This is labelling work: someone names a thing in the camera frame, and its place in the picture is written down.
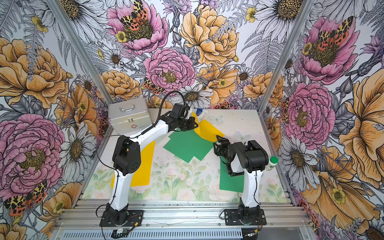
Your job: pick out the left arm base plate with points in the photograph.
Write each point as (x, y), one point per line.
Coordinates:
(123, 218)

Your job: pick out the green cap white bottle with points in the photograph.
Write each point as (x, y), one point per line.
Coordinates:
(273, 161)

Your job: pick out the large green paper sheet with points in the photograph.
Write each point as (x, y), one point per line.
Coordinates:
(228, 183)

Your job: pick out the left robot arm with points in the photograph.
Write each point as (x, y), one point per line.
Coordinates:
(120, 199)

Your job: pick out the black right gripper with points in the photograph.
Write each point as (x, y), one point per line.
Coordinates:
(225, 142)

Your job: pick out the aluminium corner post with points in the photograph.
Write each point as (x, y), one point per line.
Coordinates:
(74, 39)
(299, 24)

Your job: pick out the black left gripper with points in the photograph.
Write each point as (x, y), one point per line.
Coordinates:
(192, 123)

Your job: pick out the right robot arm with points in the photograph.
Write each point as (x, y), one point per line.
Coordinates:
(248, 160)

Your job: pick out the aluminium corner post left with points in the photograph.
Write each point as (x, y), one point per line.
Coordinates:
(74, 39)

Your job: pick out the aluminium corner post right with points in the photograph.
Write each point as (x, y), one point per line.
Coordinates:
(299, 24)

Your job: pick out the aluminium rail frame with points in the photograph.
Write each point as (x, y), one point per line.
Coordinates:
(173, 214)

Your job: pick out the silver metal case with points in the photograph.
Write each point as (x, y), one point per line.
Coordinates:
(129, 116)

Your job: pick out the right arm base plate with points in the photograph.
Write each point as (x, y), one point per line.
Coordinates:
(233, 217)

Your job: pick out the blue white snack packet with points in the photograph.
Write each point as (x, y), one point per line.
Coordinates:
(201, 114)

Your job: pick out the yellow paper sheet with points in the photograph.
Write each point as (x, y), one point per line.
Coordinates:
(144, 168)

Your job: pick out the yellow paper sheet under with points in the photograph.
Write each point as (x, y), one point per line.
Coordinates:
(206, 130)

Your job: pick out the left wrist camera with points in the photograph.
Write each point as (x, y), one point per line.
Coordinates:
(180, 110)

